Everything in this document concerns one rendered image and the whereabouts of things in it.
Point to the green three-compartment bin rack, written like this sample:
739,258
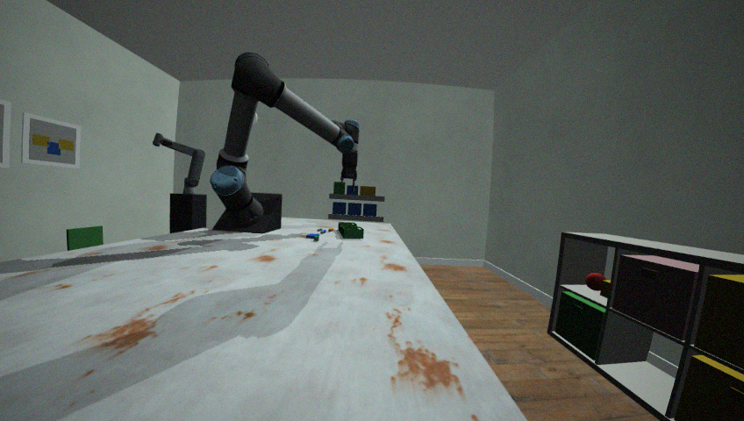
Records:
350,230

